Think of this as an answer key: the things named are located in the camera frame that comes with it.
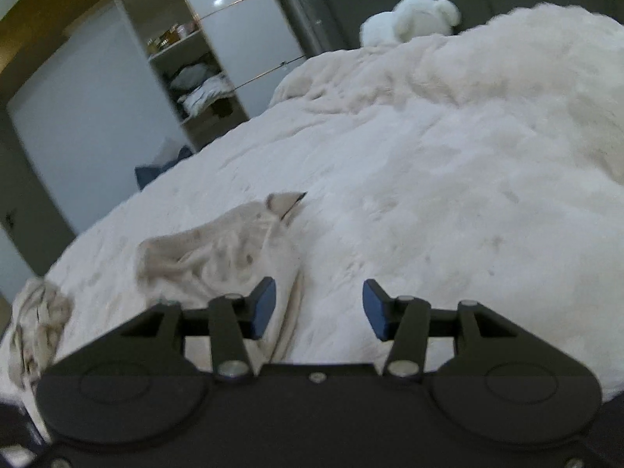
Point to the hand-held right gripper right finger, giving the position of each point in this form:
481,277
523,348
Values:
378,309

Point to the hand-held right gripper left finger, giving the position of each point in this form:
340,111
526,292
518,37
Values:
261,309

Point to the beige printed pajama pants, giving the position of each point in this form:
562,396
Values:
209,253

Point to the beige printed pajama top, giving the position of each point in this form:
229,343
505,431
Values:
39,321

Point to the dark blue clothes pile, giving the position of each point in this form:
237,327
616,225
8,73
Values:
151,173

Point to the white clothes stack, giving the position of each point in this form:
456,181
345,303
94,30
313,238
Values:
204,92

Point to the grey clothes stack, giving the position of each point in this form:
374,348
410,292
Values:
187,76

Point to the white fluffy blanket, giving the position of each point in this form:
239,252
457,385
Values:
414,204

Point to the pale grey bag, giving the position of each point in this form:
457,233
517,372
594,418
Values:
165,153

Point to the cream plush blanket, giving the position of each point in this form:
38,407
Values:
351,73

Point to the grey door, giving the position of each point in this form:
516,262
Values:
29,195

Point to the white wardrobe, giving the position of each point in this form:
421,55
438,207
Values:
243,34

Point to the white plush toy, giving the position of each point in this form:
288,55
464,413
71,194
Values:
414,22

